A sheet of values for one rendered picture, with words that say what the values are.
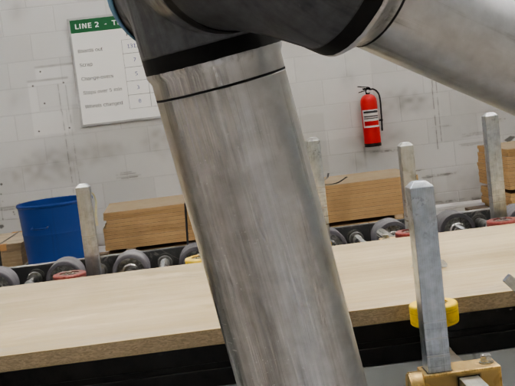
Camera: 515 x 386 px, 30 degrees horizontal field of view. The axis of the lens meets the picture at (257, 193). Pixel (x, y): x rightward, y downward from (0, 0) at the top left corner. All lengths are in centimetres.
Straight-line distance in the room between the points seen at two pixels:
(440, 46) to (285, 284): 23
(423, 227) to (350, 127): 720
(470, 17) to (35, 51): 797
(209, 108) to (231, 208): 8
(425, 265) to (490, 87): 71
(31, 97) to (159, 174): 129
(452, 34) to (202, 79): 19
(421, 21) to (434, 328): 82
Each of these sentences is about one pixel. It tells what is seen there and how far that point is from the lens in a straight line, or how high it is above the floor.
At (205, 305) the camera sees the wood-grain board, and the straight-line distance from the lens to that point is 181.
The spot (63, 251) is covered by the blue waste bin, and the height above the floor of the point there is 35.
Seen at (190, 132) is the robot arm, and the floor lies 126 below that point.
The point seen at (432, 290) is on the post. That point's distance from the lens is 144.
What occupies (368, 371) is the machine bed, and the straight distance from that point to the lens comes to 167.
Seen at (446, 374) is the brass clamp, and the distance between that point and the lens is 146.
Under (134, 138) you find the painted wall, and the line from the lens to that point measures 851.
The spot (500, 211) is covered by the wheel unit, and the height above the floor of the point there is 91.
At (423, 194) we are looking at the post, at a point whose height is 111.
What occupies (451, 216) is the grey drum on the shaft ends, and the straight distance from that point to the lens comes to 299.
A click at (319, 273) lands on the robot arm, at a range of 79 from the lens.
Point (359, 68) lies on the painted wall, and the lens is 862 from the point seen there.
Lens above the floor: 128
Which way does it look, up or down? 6 degrees down
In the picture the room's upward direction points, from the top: 7 degrees counter-clockwise
